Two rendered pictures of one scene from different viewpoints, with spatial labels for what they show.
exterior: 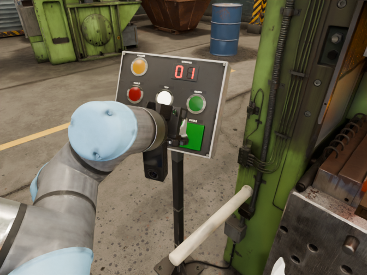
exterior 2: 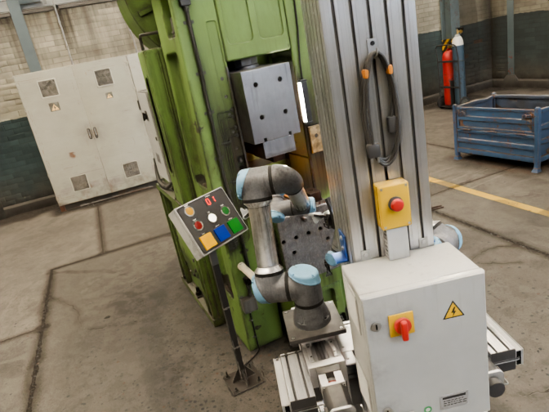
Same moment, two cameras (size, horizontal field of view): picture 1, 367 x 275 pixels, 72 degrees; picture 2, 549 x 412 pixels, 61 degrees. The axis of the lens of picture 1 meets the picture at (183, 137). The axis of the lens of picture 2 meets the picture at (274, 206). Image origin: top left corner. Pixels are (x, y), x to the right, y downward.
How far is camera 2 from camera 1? 2.18 m
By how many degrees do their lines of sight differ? 61
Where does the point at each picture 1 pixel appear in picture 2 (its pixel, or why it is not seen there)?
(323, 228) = (293, 224)
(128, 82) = (189, 221)
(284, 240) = (286, 248)
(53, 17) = not seen: outside the picture
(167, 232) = (203, 385)
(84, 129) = not seen: hidden behind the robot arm
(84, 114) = not seen: hidden behind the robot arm
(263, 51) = (214, 180)
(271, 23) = (212, 166)
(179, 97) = (217, 212)
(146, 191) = (139, 400)
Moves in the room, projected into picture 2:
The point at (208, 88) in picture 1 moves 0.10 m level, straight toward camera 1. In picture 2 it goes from (224, 201) to (239, 200)
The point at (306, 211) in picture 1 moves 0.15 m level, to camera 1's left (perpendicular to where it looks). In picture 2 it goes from (286, 223) to (278, 234)
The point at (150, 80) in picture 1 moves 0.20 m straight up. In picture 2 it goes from (199, 213) to (189, 176)
